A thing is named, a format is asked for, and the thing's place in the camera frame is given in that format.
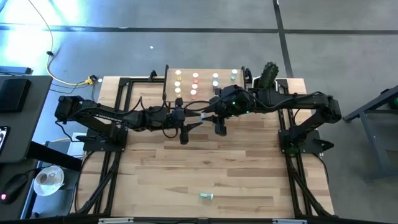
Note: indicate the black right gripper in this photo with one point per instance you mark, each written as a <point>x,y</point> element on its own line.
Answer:
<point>233,102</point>

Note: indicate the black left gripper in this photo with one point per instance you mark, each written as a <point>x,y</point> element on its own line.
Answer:
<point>169,118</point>

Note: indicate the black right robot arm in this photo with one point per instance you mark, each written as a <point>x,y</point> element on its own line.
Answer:
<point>295,101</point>

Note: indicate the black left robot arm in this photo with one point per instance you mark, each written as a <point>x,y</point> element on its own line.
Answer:
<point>102,114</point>

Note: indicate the wooden shelf with black legs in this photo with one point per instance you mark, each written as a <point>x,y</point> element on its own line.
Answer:
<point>205,93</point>

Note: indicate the green cactus in white pot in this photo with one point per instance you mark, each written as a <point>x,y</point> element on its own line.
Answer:
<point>270,73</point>

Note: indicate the black rig beam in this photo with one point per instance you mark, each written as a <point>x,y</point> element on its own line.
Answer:
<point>161,222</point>

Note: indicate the white floor box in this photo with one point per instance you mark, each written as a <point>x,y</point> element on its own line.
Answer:
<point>73,146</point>

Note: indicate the white label strip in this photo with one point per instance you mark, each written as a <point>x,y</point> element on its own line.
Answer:
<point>115,221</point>
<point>289,221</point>

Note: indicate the black desk support beam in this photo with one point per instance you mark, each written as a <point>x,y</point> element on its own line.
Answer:
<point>53,155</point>

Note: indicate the dark grey desk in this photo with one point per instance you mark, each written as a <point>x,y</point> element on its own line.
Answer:
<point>34,124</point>

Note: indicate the white coffee cup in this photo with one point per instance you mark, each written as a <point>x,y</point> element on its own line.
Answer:
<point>42,178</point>

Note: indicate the black flat desk device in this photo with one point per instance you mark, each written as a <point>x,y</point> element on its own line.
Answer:
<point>14,95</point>

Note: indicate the green ball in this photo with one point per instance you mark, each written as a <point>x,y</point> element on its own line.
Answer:
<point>395,102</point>

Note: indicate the smartphone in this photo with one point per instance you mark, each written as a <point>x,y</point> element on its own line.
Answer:
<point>3,138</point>

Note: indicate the black computer mouse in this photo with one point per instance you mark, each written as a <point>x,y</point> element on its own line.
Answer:
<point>14,186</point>

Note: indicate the black frame clamp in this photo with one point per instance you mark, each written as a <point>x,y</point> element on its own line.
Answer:
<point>248,74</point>
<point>152,74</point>

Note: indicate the black extrusion table frame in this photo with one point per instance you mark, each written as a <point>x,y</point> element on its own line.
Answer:
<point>119,90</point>

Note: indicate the grey metal desk frame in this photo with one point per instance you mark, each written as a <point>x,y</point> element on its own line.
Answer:
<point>373,146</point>

